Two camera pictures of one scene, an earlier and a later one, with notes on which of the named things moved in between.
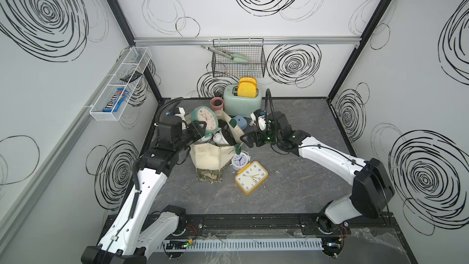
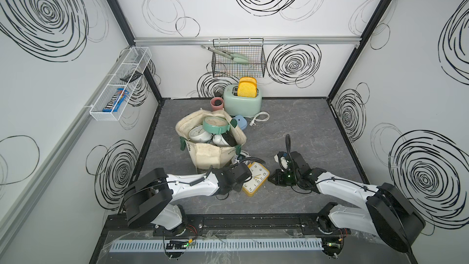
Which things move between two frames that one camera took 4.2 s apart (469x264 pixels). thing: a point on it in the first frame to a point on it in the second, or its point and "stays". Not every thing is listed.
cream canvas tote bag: x=210 y=159 stays
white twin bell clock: x=219 y=138 stays
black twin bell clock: x=229 y=137 stays
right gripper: x=251 y=136 to x=278 y=178
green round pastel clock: x=205 y=114 to x=216 y=124
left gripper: x=194 y=128 to x=239 y=187
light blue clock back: x=241 y=121 stays
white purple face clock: x=239 y=161 stays
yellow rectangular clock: x=251 y=177 stays
